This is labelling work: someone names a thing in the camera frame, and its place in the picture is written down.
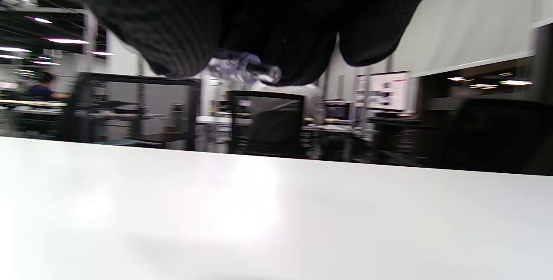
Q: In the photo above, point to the dark chair with chrome base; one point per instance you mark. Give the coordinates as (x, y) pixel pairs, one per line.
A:
(488, 137)

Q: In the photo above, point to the person's right hand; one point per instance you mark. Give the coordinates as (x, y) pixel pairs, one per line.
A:
(216, 7)

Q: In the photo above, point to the computer monitor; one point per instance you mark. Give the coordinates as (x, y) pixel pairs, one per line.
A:
(384, 92)

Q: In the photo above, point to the black mesh-back chair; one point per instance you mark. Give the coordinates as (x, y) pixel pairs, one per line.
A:
(142, 79)

